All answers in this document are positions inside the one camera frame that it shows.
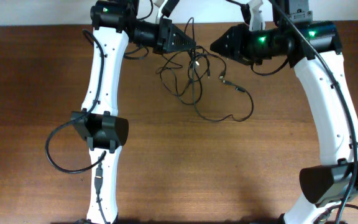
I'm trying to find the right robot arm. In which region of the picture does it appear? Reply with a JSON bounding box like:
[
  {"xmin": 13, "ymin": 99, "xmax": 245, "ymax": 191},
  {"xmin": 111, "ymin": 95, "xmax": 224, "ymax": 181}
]
[{"xmin": 210, "ymin": 1, "xmax": 358, "ymax": 224}]

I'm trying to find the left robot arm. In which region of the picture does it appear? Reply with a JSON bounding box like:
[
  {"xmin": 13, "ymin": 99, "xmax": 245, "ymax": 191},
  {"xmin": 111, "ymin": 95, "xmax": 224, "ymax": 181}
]
[{"xmin": 71, "ymin": 1, "xmax": 196, "ymax": 223}]

